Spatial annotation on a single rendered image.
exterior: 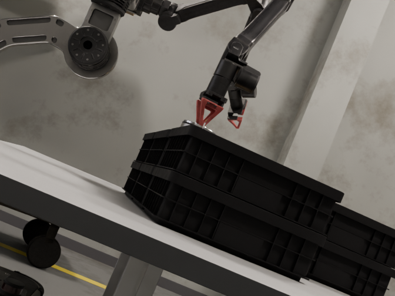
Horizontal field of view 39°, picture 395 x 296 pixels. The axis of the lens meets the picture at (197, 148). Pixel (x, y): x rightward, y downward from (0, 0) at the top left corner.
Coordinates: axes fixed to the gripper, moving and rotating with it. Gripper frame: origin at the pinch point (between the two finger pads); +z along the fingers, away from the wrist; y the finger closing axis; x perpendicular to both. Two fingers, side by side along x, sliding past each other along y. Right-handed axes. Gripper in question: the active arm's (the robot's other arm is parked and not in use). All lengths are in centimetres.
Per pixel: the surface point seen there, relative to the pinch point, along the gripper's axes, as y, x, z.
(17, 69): 327, 106, -11
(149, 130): 314, -13, -12
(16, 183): -68, 33, 29
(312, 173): 269, -143, -35
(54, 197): -69, 27, 28
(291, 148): 272, -119, -46
